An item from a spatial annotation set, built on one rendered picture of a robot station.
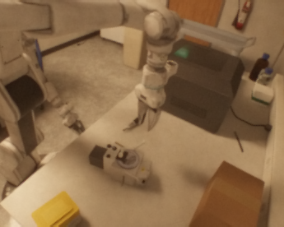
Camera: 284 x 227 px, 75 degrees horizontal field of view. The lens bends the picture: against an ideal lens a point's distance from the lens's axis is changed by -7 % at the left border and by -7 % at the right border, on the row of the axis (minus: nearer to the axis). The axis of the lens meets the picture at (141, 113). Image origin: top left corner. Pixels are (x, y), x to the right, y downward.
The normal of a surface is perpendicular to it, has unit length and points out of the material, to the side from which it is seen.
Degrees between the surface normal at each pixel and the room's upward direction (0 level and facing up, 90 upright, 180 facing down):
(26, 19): 94
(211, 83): 57
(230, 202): 0
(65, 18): 89
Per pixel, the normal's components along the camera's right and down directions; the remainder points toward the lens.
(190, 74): -0.37, 0.04
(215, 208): 0.11, -0.75
